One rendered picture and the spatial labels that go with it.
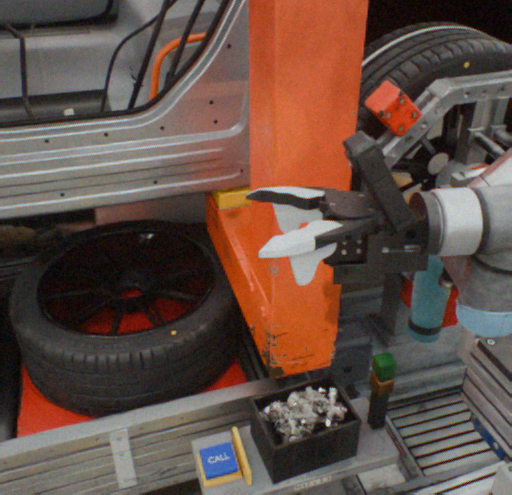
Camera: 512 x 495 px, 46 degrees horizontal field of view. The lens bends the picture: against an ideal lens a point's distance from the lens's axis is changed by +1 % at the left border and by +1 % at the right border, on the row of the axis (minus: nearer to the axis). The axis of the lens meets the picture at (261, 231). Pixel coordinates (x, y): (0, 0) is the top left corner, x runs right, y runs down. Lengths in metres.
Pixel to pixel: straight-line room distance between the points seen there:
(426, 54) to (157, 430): 1.11
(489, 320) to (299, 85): 0.51
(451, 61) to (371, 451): 0.89
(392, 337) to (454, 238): 1.34
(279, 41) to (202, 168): 0.71
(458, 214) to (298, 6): 0.48
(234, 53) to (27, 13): 1.82
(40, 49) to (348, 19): 1.52
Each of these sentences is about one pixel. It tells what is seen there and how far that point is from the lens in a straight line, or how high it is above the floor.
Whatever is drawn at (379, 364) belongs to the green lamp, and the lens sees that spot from 1.30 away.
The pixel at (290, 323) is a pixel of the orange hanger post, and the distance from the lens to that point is 1.32.
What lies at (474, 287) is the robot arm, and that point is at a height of 1.13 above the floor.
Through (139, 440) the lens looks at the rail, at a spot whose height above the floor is 0.33.
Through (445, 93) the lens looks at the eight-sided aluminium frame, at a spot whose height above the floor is 1.11.
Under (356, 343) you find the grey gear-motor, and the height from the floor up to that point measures 0.40.
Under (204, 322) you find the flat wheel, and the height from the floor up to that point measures 0.50.
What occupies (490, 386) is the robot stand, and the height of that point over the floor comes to 0.70.
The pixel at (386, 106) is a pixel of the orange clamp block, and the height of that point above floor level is 1.10.
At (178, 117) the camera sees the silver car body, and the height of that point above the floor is 0.97.
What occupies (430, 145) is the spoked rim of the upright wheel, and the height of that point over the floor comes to 0.93.
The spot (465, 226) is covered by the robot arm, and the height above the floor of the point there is 1.23.
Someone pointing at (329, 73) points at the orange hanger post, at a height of 1.24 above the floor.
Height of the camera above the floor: 1.57
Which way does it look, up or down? 33 degrees down
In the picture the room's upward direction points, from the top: straight up
